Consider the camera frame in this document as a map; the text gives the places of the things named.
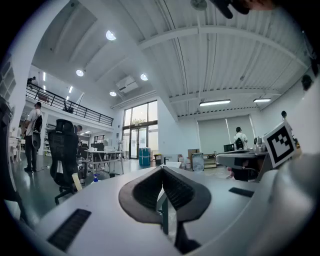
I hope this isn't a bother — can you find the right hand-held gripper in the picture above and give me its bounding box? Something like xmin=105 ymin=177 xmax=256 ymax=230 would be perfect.
xmin=216 ymin=121 xmax=302 ymax=182

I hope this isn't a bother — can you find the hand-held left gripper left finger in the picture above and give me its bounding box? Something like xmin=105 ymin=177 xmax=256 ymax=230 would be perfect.
xmin=34 ymin=166 xmax=181 ymax=256

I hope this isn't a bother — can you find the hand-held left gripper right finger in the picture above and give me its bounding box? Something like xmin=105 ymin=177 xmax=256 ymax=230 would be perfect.
xmin=162 ymin=166 xmax=273 ymax=253

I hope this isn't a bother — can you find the low wooden shelf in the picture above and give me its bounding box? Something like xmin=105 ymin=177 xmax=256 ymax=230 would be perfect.
xmin=203 ymin=152 xmax=217 ymax=169

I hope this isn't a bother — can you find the grey roller blind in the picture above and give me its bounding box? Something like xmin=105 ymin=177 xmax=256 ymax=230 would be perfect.
xmin=226 ymin=114 xmax=256 ymax=148
xmin=197 ymin=117 xmax=230 ymax=156

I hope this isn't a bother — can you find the bluish wrapped panel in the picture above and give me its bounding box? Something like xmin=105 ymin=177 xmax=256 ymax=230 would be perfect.
xmin=191 ymin=152 xmax=205 ymax=172

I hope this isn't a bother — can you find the brown cardboard box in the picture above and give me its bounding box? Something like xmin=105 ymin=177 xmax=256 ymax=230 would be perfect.
xmin=187 ymin=148 xmax=201 ymax=163

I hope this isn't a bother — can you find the white square washbasin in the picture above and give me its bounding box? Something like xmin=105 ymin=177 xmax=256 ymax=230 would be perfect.
xmin=159 ymin=161 xmax=183 ymax=170

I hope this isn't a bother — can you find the blue barrel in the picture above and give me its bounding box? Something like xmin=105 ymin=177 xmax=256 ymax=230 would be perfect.
xmin=138 ymin=147 xmax=152 ymax=166

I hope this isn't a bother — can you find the black office chair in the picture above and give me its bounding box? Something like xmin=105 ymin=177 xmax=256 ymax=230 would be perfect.
xmin=47 ymin=119 xmax=87 ymax=205

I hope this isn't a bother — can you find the glass entrance door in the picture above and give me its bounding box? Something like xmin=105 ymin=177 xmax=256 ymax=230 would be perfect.
xmin=121 ymin=99 xmax=159 ymax=160

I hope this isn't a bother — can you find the white carved table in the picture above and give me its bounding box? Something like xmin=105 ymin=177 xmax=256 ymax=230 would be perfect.
xmin=8 ymin=136 xmax=26 ymax=162

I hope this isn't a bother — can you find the black mezzanine railing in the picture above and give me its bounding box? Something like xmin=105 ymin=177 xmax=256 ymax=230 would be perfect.
xmin=25 ymin=83 xmax=115 ymax=127

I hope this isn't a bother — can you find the white air conditioner unit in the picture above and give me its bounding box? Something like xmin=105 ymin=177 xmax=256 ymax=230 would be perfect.
xmin=115 ymin=76 xmax=139 ymax=94

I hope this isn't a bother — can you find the wooden handle brush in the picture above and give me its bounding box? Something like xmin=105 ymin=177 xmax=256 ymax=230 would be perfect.
xmin=71 ymin=172 xmax=83 ymax=193

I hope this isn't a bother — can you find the black head-worn camera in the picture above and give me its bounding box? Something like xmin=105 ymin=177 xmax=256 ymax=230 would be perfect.
xmin=208 ymin=0 xmax=251 ymax=20

